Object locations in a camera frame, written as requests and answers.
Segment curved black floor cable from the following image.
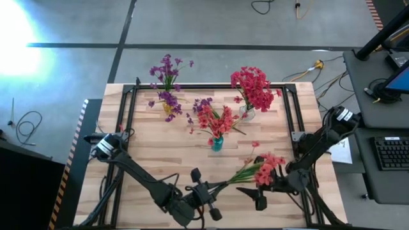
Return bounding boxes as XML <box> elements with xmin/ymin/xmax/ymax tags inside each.
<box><xmin>251</xmin><ymin>0</ymin><xmax>276</xmax><ymax>15</ymax></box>

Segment black computer keyboard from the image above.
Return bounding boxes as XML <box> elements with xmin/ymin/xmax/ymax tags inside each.
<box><xmin>372</xmin><ymin>136</ymin><xmax>409</xmax><ymax>172</ymax></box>

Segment black strut with cables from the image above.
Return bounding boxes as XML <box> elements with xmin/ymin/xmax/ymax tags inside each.
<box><xmin>292</xmin><ymin>153</ymin><xmax>349</xmax><ymax>227</ymax></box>
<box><xmin>78</xmin><ymin>153</ymin><xmax>127</xmax><ymax>227</ymax></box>

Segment blue textured glass vase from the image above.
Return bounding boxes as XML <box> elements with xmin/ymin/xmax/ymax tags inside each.
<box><xmin>211</xmin><ymin>136</ymin><xmax>224</xmax><ymax>153</ymax></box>

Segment orange artificial flower bunch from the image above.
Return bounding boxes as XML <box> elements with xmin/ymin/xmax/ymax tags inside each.
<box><xmin>217</xmin><ymin>105</ymin><xmax>243</xmax><ymax>135</ymax></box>
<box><xmin>204</xmin><ymin>118</ymin><xmax>236</xmax><ymax>148</ymax></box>
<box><xmin>226</xmin><ymin>140</ymin><xmax>287</xmax><ymax>188</ymax></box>
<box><xmin>195</xmin><ymin>104</ymin><xmax>221</xmax><ymax>135</ymax></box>

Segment monitor with blue screen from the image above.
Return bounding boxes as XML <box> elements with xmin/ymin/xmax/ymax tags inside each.
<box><xmin>383</xmin><ymin>60</ymin><xmax>409</xmax><ymax>95</ymax></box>

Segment black stand pole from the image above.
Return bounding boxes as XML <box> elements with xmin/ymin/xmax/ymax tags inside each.
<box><xmin>355</xmin><ymin>4</ymin><xmax>409</xmax><ymax>61</ymax></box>

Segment black desk cable tangle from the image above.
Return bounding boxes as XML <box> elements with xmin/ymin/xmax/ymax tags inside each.
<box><xmin>364</xmin><ymin>78</ymin><xmax>403</xmax><ymax>105</ymax></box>

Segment white paper sheet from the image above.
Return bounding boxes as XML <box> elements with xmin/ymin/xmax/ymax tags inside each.
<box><xmin>328</xmin><ymin>137</ymin><xmax>353</xmax><ymax>165</ymax></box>

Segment thin yellow floor cable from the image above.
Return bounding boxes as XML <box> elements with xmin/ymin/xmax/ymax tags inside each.
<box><xmin>295</xmin><ymin>0</ymin><xmax>313</xmax><ymax>20</ymax></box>

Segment clear cut glass vase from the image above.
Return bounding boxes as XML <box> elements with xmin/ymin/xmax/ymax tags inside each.
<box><xmin>238</xmin><ymin>104</ymin><xmax>256</xmax><ymax>122</ymax></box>

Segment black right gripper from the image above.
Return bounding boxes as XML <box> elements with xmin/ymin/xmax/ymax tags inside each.
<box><xmin>236</xmin><ymin>181</ymin><xmax>288</xmax><ymax>211</ymax></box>

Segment black aluminium table frame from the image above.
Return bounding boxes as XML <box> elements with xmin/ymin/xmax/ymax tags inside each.
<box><xmin>97</xmin><ymin>83</ymin><xmax>327</xmax><ymax>228</ymax></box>

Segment red white striped tape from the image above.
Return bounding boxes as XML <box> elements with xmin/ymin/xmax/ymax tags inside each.
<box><xmin>365</xmin><ymin>0</ymin><xmax>384</xmax><ymax>32</ymax></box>

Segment grey desk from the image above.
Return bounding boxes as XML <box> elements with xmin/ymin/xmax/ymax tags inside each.
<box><xmin>353</xmin><ymin>127</ymin><xmax>409</xmax><ymax>205</ymax></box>
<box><xmin>343</xmin><ymin>49</ymin><xmax>409</xmax><ymax>129</ymax></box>

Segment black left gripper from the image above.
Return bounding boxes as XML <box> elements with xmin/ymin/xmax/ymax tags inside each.
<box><xmin>190</xmin><ymin>167</ymin><xmax>228</xmax><ymax>222</ymax></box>

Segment looped black floor cable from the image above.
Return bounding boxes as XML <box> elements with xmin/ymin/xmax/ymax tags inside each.
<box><xmin>8</xmin><ymin>97</ymin><xmax>43</xmax><ymax>147</ymax></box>

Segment large black box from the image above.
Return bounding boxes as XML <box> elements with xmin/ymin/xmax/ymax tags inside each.
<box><xmin>0</xmin><ymin>129</ymin><xmax>66</xmax><ymax>230</ymax></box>

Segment yellow extension cord plug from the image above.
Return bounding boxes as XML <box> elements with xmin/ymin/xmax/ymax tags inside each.
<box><xmin>289</xmin><ymin>59</ymin><xmax>325</xmax><ymax>83</ymax></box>

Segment grey yellow equipment box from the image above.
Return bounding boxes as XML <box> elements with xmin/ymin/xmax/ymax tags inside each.
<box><xmin>383</xmin><ymin>22</ymin><xmax>409</xmax><ymax>52</ymax></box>

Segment tangled black floor cables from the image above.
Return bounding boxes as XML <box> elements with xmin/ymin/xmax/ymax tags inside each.
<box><xmin>281</xmin><ymin>56</ymin><xmax>357</xmax><ymax>114</ymax></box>

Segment black mat hazard stripe edge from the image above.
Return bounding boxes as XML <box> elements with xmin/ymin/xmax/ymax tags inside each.
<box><xmin>47</xmin><ymin>98</ymin><xmax>104</xmax><ymax>230</ymax></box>

